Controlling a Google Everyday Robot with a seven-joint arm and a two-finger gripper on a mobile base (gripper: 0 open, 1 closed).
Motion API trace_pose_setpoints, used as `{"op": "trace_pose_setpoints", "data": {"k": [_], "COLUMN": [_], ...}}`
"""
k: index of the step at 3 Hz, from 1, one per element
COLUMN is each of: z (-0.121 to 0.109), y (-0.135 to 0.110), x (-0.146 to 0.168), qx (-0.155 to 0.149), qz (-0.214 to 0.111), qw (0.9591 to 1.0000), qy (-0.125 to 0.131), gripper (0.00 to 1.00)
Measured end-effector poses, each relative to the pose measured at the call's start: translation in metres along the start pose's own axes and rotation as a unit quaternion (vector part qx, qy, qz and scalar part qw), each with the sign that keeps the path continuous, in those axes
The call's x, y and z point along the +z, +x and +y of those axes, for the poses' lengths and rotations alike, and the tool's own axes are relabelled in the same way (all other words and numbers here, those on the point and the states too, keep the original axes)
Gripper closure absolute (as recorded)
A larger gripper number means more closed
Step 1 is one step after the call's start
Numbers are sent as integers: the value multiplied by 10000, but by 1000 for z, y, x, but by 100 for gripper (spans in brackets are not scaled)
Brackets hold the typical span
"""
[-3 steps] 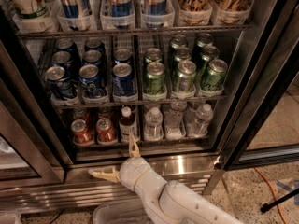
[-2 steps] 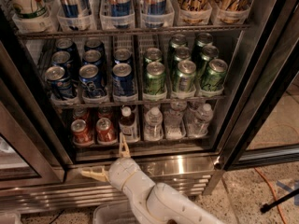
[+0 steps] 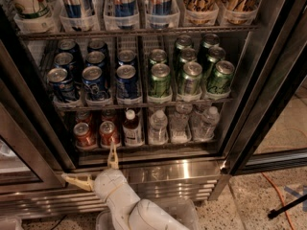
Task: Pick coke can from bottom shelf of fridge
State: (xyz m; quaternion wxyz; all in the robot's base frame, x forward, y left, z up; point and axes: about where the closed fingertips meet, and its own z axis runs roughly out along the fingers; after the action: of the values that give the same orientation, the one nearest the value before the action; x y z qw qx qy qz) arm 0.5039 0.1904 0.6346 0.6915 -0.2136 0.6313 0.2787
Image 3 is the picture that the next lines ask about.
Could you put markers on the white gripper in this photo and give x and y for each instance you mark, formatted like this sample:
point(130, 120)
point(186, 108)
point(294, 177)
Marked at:
point(107, 182)

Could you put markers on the red coke can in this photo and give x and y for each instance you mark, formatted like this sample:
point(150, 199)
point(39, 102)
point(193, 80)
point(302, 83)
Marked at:
point(109, 115)
point(84, 117)
point(109, 134)
point(84, 136)

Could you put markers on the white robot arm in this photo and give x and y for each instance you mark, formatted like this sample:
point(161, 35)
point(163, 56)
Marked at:
point(128, 210)

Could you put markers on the front middle blue pepsi can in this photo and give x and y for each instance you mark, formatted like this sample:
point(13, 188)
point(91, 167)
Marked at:
point(94, 83)

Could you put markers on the blue pepsi can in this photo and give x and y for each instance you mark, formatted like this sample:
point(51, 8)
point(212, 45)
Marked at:
point(94, 83)
point(62, 85)
point(127, 82)

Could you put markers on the front right blue pepsi can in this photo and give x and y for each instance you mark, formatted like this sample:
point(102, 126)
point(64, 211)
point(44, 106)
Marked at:
point(127, 82)

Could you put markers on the front left blue pepsi can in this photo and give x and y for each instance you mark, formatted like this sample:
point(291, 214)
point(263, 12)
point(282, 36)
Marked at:
point(62, 85)

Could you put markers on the front left green can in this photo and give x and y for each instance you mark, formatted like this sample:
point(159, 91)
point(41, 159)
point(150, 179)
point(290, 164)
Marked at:
point(160, 81)

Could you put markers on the green can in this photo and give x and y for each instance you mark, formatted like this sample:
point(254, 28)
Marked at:
point(189, 79)
point(160, 81)
point(220, 78)

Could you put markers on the stainless steel fridge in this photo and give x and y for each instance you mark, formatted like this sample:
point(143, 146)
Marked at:
point(40, 135)

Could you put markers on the front middle green can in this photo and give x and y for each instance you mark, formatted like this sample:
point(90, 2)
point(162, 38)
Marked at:
point(189, 79)

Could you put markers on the front right green can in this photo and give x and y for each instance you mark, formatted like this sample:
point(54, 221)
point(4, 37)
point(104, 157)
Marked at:
point(220, 78)

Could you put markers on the fridge glass door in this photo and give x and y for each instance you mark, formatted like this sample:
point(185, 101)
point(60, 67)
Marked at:
point(271, 68)

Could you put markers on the brown drink bottle white label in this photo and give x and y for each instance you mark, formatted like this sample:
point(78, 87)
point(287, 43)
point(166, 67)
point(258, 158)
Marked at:
point(132, 129)

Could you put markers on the left clear water bottle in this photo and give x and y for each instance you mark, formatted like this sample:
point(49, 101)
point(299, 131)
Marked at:
point(157, 129)

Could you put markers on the clear water bottle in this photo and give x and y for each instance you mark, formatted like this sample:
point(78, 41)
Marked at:
point(179, 120)
point(206, 123)
point(157, 129)

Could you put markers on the middle clear water bottle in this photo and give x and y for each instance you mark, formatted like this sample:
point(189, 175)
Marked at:
point(179, 120)

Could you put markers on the clear plastic bin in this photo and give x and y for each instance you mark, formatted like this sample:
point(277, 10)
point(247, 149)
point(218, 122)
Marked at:
point(183, 210)

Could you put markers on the right clear water bottle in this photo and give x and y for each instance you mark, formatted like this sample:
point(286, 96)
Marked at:
point(206, 123)

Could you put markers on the black stand leg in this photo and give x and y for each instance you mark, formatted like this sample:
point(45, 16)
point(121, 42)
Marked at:
point(274, 213)

